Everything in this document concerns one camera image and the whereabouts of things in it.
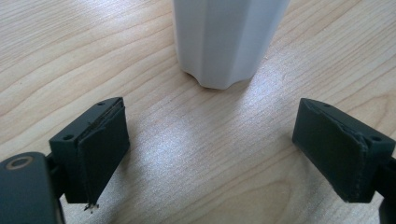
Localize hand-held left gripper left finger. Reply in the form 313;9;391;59
49;96;131;206

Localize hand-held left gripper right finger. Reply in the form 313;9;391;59
291;97;396;203

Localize white fluted cup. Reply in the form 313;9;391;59
172;0;291;91

